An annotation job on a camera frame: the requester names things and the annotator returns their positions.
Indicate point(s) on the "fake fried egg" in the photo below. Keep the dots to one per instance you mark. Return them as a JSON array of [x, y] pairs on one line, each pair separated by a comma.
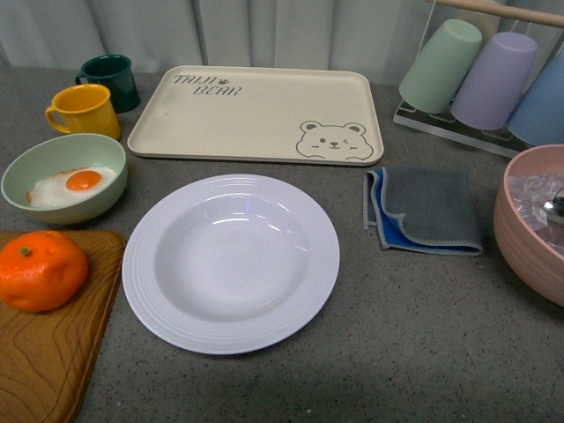
[[69, 187]]

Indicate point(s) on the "silver metal scoop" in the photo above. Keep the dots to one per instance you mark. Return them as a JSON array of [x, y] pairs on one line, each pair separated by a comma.
[[554, 209]]

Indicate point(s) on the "clear fake ice cubes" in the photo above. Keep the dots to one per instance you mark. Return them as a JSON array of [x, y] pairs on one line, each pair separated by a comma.
[[529, 194]]

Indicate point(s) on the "green plastic cup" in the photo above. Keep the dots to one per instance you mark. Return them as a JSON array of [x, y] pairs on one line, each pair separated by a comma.
[[441, 66]]

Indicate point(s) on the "purple plastic cup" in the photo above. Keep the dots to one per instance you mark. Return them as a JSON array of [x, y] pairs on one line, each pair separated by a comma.
[[495, 81]]

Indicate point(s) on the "grey blue folded cloth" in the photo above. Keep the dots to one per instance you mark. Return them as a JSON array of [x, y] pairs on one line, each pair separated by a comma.
[[423, 210]]

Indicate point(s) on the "blue plastic cup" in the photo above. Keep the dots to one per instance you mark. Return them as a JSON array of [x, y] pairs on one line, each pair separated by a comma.
[[538, 118]]

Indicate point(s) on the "beige plastic cup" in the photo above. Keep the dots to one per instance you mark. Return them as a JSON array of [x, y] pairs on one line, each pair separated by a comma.
[[487, 24]]

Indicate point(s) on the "light green bowl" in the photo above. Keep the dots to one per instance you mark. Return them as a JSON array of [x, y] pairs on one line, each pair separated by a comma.
[[36, 181]]

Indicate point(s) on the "dark green mug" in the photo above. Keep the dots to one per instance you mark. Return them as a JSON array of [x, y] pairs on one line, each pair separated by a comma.
[[115, 73]]

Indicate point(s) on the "orange mandarin fruit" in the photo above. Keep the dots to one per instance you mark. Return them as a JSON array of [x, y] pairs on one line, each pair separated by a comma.
[[41, 271]]

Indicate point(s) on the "white cup rack wooden handle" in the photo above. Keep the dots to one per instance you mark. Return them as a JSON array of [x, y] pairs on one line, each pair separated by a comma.
[[500, 141]]

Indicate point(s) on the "white ribbed deep plate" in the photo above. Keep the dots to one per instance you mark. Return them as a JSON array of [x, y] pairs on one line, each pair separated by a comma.
[[231, 264]]

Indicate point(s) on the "yellow mug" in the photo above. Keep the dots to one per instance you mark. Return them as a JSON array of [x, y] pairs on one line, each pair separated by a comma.
[[84, 109]]

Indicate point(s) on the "pink bowl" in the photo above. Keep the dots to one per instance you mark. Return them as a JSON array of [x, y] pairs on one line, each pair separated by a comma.
[[536, 263]]

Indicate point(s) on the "beige bear serving tray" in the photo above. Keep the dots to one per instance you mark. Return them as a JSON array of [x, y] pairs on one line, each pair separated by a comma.
[[260, 114]]

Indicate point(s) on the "grey curtain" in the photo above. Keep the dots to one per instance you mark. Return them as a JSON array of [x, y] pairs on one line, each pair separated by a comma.
[[378, 39]]

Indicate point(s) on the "brown wooden cutting board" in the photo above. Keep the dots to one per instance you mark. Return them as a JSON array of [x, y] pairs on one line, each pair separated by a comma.
[[47, 358]]

